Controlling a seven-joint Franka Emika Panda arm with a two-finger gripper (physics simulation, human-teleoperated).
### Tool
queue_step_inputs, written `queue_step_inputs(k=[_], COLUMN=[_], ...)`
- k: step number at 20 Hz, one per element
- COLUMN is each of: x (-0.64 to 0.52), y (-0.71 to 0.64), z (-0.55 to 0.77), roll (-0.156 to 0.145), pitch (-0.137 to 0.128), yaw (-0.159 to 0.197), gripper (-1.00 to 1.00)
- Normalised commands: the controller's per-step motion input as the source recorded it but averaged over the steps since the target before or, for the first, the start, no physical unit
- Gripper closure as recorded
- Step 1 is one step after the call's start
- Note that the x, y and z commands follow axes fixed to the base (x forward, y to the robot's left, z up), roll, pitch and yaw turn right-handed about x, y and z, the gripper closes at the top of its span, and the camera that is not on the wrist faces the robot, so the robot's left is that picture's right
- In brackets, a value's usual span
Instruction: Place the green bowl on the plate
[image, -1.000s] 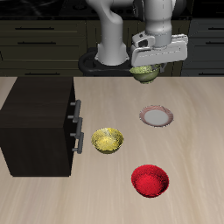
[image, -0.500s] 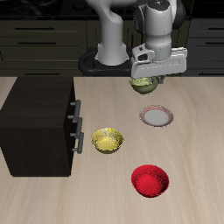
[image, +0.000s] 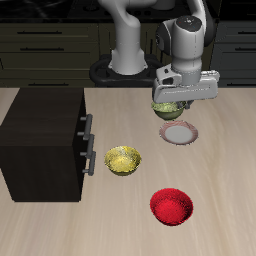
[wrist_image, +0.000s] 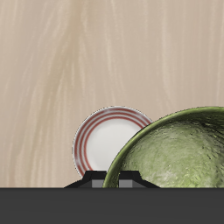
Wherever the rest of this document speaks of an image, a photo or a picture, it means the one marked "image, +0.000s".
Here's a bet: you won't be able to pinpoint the red bowl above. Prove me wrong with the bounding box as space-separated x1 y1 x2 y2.
149 187 195 228

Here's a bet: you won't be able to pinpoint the dark kitchen cupboards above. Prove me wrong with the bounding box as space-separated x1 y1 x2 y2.
0 0 256 89

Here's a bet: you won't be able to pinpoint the dark wooden cabinet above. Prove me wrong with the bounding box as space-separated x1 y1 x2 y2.
0 87 98 203

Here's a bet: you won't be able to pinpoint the yellow bowl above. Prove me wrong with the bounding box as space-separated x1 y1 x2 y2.
103 145 143 177

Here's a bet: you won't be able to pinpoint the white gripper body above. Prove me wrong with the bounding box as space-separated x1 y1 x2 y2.
152 69 221 105

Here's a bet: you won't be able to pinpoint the flat black base plate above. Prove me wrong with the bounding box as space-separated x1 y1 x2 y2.
88 53 165 85

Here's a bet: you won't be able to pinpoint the green bowl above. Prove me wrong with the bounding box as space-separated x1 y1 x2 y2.
151 100 188 122

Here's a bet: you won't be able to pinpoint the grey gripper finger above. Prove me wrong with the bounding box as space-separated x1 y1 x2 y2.
182 99 195 111

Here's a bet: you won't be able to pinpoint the white plate with pink rim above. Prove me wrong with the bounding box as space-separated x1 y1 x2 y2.
158 119 200 146

